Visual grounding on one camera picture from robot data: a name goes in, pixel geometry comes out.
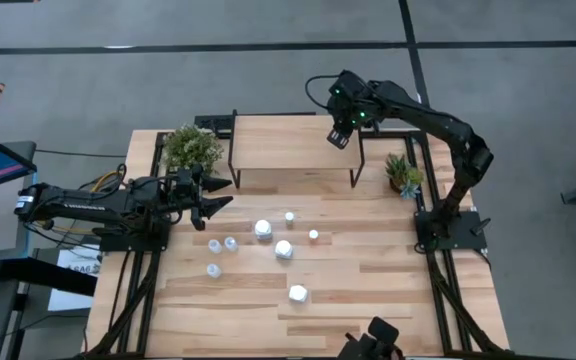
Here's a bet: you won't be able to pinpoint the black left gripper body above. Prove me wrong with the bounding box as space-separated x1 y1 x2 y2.
170 167 208 231

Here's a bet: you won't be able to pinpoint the potted succulent plant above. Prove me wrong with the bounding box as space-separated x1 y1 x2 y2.
384 152 426 201

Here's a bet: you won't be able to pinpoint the yellow cable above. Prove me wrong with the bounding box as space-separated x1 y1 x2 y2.
89 169 121 194

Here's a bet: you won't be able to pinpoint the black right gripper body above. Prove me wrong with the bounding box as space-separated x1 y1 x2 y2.
325 69 377 151

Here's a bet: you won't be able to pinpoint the black aluminium frame rails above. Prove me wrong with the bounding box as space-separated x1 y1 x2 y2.
82 130 177 359
360 128 512 359

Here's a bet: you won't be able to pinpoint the dark bench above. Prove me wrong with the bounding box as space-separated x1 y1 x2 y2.
0 255 98 297

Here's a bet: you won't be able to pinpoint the white paper sheet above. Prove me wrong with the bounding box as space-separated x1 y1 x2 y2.
47 244 103 312

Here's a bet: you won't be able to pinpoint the potted bushy green plant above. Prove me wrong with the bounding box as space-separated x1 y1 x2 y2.
161 124 225 176

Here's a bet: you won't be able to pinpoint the thin black floor cable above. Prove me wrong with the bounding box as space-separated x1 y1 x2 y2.
35 148 128 159

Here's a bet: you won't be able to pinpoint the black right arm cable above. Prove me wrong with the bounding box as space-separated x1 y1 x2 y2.
304 73 342 112

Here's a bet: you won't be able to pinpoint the large white blue-label bottle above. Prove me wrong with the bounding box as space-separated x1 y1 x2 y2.
287 283 310 304
254 218 273 241
273 239 295 261

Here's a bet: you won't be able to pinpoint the wooden shelf black metal frame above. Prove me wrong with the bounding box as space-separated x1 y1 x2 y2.
226 108 367 190

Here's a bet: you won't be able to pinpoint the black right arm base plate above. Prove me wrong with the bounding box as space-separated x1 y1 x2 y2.
414 209 488 252

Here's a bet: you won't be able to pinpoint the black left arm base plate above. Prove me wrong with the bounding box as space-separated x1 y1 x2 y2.
98 219 172 253

